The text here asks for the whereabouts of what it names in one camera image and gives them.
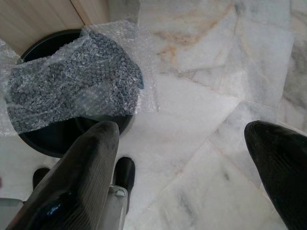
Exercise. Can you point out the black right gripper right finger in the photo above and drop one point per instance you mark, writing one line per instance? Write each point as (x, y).
(283, 167)

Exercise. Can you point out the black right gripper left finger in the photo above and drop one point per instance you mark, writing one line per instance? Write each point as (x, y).
(79, 182)

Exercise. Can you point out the clear bubble wrap sheet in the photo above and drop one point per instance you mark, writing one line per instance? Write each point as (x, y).
(72, 83)

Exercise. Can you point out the black round rubbish bin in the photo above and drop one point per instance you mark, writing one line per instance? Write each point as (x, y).
(52, 141)

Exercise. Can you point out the black robot foot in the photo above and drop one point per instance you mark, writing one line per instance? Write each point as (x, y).
(39, 177)
(124, 172)

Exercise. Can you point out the grey robot leg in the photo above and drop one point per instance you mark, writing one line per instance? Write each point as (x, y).
(115, 208)

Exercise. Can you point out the light wooden panel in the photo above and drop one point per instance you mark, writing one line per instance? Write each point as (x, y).
(36, 16)

